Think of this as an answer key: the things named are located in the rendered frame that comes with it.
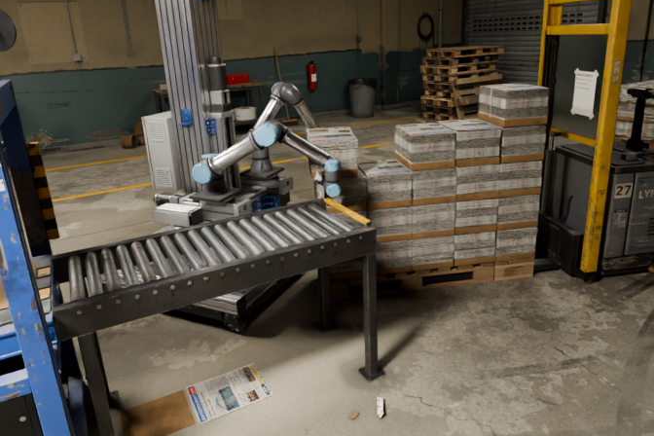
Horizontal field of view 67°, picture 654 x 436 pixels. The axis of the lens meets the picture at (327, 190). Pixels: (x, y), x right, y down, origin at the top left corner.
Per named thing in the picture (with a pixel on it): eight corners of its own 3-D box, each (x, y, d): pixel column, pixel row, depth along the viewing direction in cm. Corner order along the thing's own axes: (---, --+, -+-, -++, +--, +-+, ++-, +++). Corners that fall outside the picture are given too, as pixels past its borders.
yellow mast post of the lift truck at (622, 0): (576, 267, 333) (609, -14, 280) (588, 265, 334) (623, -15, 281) (585, 272, 324) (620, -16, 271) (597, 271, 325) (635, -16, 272)
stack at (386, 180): (318, 274, 360) (311, 163, 335) (470, 257, 374) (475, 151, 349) (326, 301, 323) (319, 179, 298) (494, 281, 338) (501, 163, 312)
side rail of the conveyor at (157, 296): (371, 248, 237) (371, 225, 233) (378, 252, 232) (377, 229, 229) (59, 335, 178) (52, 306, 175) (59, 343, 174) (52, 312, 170)
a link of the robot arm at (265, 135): (206, 181, 281) (286, 134, 268) (198, 190, 267) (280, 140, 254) (195, 163, 279) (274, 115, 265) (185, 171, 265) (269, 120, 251)
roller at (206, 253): (197, 236, 243) (196, 227, 241) (226, 273, 203) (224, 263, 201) (187, 238, 240) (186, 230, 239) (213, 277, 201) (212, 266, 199)
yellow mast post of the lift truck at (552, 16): (525, 230, 395) (544, -5, 342) (535, 229, 396) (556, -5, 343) (531, 235, 386) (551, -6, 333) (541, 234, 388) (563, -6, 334)
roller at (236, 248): (223, 231, 248) (222, 222, 247) (255, 266, 208) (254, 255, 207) (213, 233, 246) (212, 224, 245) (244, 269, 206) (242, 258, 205)
